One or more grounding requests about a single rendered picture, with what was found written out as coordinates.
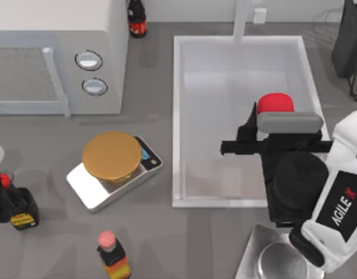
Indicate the black stand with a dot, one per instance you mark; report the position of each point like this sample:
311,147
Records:
348,43

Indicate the silver kitchen scale with display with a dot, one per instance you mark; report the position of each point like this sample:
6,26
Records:
85,183

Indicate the pale grey rounded box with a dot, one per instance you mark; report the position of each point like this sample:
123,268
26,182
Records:
290,122

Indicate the tall white tap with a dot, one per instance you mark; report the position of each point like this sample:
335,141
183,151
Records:
241,20

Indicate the dark bottle with pink cap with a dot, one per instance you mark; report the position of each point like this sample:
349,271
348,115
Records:
114,258

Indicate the red round object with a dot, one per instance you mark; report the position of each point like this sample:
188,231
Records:
276,102

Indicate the pale microwave door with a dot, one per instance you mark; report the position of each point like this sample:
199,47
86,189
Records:
21,72

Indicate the pale microwave oven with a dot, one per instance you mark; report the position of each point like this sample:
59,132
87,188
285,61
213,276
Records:
88,23

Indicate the black bottle with red cap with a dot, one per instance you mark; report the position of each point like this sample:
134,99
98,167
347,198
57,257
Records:
24,209

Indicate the round grey microwave knob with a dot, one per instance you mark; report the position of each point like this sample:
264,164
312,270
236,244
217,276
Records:
94,86
88,60

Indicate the small white tap lever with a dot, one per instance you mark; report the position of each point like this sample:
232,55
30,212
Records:
260,15

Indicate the white sink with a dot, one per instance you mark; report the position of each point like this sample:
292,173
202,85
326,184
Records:
225,87

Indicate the dark bottle with red label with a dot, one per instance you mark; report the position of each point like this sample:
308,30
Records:
137,20

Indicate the round metal bowl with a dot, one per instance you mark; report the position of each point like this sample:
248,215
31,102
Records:
280,261

